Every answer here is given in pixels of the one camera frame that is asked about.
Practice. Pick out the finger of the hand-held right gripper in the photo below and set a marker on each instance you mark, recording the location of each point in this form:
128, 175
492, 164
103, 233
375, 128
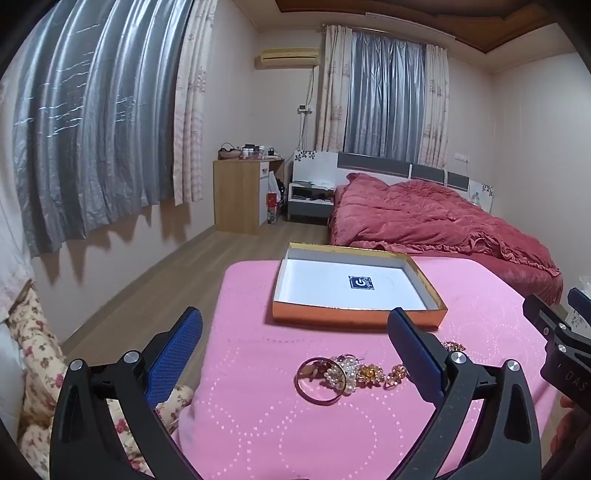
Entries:
542, 314
581, 301

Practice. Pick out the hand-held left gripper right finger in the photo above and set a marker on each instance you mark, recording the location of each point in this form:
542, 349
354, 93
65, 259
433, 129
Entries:
415, 355

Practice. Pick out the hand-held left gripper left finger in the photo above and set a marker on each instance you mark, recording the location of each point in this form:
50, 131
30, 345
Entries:
178, 350

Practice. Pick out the pearl cluster brooch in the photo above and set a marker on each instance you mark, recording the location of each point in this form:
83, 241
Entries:
344, 376

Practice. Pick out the orange shallow cardboard box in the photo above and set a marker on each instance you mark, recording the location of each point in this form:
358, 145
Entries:
351, 286

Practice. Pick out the person's right hand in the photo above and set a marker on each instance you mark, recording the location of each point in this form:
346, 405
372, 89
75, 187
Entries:
575, 434

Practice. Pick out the red bed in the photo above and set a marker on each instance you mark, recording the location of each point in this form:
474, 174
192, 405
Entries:
517, 277

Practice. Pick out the blue square sticker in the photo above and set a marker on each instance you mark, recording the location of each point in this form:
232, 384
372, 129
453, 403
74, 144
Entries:
360, 282

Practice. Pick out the pink dotted table cloth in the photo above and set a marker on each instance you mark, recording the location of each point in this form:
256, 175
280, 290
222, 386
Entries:
277, 415

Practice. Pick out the red quilt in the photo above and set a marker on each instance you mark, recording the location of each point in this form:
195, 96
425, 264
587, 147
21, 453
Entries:
415, 217

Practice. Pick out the wooden cabinet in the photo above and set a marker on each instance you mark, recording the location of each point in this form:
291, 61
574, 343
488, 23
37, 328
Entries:
238, 196

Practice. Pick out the red carton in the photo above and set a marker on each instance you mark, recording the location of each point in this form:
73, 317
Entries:
272, 205

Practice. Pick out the white bedside table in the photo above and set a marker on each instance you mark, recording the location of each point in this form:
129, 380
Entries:
307, 201

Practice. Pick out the white and grey headboard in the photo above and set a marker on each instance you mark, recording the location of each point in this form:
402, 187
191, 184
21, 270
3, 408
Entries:
378, 168

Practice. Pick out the white plastic bag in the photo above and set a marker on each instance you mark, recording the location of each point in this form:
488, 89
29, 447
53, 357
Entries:
273, 184

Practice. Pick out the clutter of bottles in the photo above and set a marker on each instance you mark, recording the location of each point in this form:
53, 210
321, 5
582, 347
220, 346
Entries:
247, 151

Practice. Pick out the cream patterned curtain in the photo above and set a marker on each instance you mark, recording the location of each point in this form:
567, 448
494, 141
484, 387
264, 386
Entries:
436, 106
333, 87

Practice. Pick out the pink patterned curtain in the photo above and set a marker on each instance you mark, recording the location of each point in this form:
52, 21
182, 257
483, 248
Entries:
191, 115

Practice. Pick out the large grey curtain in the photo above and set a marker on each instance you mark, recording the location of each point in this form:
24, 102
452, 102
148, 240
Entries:
92, 129

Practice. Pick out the grey sheer window curtain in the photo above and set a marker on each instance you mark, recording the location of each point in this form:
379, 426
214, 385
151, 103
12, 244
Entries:
385, 94

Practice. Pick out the white wall switch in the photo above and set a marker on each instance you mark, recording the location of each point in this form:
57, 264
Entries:
461, 157

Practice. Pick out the wall air conditioner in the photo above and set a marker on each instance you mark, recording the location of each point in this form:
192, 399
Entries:
287, 57

